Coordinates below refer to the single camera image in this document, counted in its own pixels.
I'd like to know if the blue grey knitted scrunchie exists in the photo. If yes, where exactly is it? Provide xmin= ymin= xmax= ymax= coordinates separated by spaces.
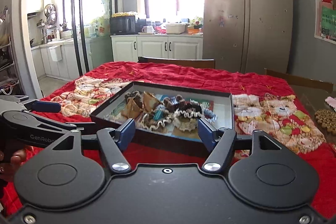
xmin=202 ymin=109 xmax=218 ymax=123

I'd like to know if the cream knitted scrunchie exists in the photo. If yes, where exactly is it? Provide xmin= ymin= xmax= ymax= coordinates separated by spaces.
xmin=173 ymin=117 xmax=198 ymax=132

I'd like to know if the brown paper pyramid pouch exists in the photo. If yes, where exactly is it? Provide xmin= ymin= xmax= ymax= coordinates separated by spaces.
xmin=121 ymin=98 xmax=142 ymax=119

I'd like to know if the brown cream-edged scrunchie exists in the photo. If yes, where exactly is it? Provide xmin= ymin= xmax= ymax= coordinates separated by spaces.
xmin=173 ymin=102 xmax=203 ymax=119

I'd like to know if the brown fuzzy hair claw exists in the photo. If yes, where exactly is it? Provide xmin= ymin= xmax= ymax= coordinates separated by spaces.
xmin=124 ymin=90 xmax=143 ymax=108
xmin=163 ymin=94 xmax=186 ymax=113

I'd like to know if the small teal clip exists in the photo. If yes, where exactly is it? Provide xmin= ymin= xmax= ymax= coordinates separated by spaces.
xmin=153 ymin=109 xmax=166 ymax=121

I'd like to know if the person's left hand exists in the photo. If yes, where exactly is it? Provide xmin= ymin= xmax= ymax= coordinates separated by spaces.
xmin=0 ymin=147 xmax=27 ymax=182

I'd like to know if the paper pyramid pouch in box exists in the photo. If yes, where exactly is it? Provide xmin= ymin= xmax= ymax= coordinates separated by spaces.
xmin=143 ymin=92 xmax=162 ymax=113

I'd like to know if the white hanging bin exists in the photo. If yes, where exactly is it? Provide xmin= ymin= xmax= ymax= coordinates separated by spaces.
xmin=48 ymin=45 xmax=63 ymax=62

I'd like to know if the black shallow cardboard box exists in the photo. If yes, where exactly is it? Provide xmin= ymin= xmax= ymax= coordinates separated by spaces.
xmin=90 ymin=82 xmax=234 ymax=157

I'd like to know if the wooden chair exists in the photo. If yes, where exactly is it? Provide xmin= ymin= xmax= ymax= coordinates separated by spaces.
xmin=138 ymin=56 xmax=215 ymax=69
xmin=264 ymin=68 xmax=334 ymax=93

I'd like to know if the white kitchen cabinet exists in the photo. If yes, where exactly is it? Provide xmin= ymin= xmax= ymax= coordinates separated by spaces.
xmin=110 ymin=34 xmax=203 ymax=62

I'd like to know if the wooden bead trivet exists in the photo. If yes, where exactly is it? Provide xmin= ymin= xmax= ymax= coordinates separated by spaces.
xmin=315 ymin=109 xmax=336 ymax=135

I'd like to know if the black microwave oven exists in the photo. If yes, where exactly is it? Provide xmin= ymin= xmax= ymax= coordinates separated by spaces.
xmin=109 ymin=15 xmax=136 ymax=35

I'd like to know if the white mug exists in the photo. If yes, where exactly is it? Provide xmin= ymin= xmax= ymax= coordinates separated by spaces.
xmin=141 ymin=26 xmax=155 ymax=34

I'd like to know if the white plastic basin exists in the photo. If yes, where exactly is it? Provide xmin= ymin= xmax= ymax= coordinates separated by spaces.
xmin=166 ymin=23 xmax=186 ymax=35

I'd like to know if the silver double-door refrigerator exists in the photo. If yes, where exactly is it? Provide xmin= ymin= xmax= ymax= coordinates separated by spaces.
xmin=203 ymin=0 xmax=293 ymax=73

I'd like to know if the black sliding glass door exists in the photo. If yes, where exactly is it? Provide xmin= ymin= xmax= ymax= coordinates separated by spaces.
xmin=63 ymin=0 xmax=118 ymax=79

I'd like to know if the green notice paper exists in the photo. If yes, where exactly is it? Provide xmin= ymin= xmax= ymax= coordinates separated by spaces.
xmin=321 ymin=6 xmax=335 ymax=40

